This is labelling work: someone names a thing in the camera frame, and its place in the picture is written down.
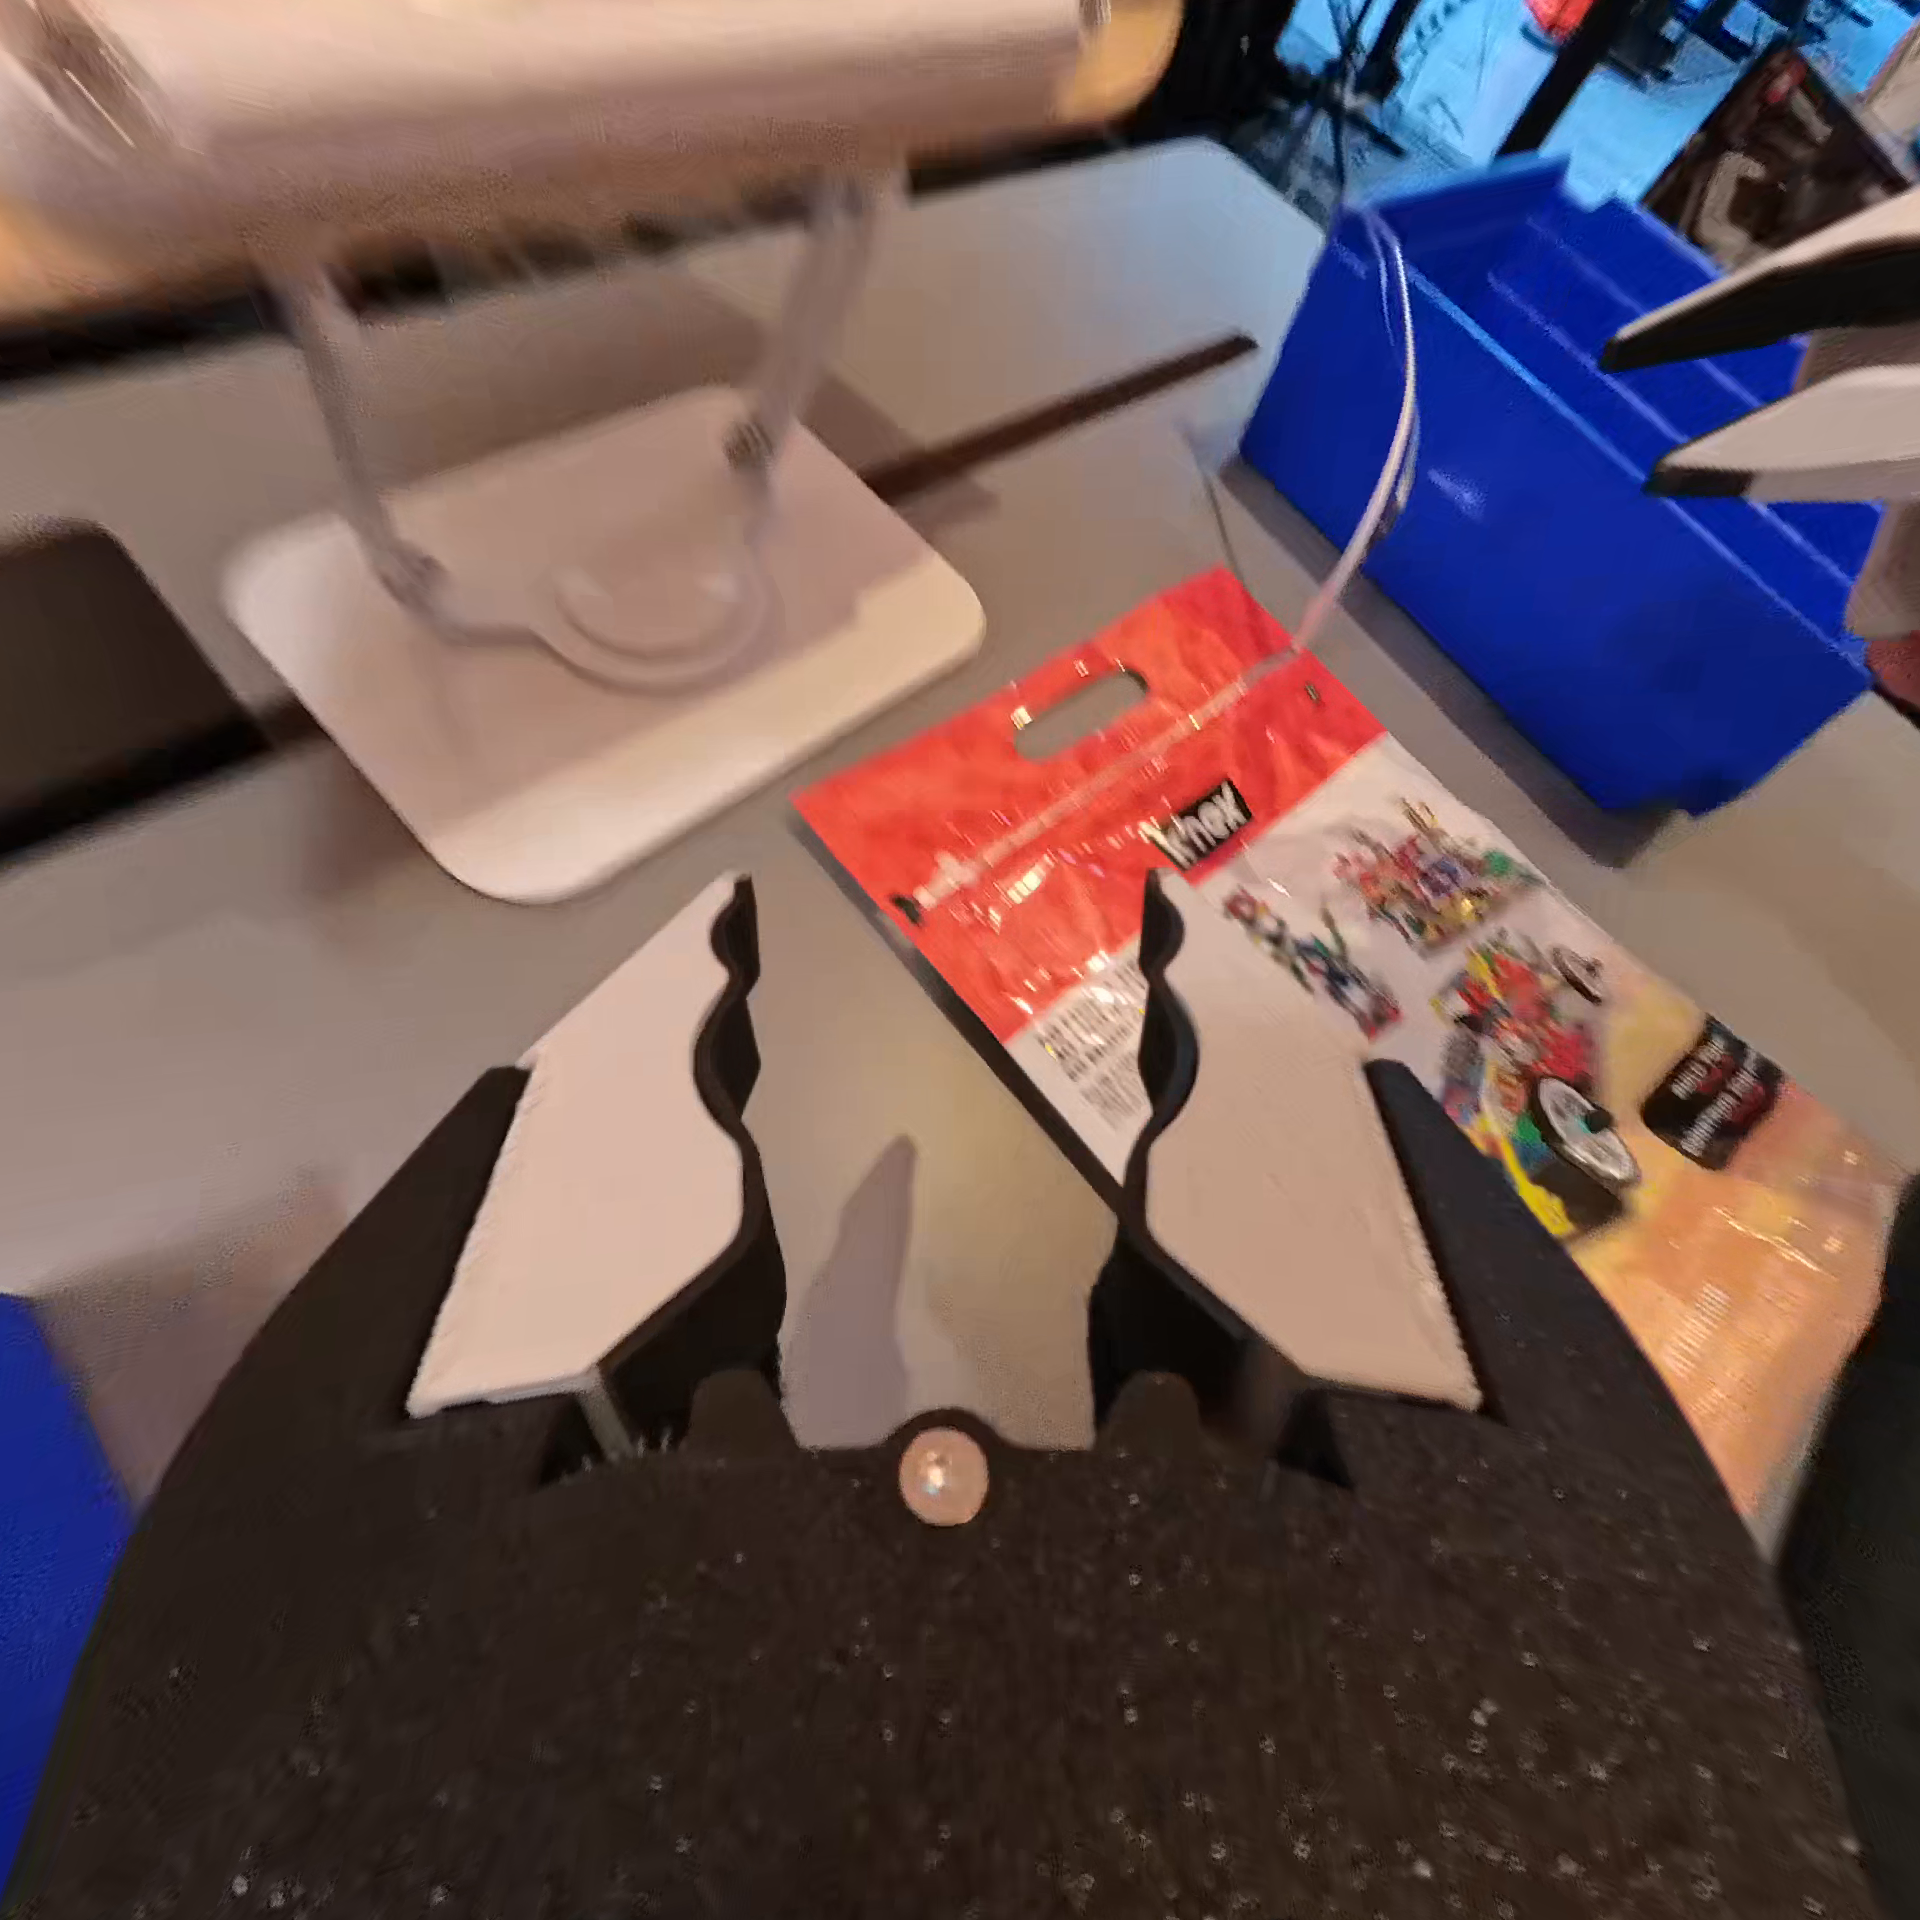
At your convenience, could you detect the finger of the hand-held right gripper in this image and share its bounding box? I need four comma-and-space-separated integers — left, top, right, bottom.
1640, 363, 1920, 504
1597, 191, 1920, 378

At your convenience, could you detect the black product box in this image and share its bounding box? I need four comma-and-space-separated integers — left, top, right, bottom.
1640, 40, 1895, 274

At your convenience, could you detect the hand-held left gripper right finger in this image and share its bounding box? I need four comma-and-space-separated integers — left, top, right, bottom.
1087, 871, 1487, 1454

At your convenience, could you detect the clear plastic strap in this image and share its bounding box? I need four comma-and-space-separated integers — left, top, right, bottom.
1287, 210, 1422, 658

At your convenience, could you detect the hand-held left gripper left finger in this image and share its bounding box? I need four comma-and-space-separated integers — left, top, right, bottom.
405, 874, 790, 1460

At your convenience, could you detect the orange toy set bag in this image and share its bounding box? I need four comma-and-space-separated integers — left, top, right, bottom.
790, 567, 1912, 1519

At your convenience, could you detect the white document stand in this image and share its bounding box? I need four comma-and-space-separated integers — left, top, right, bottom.
0, 0, 1190, 906

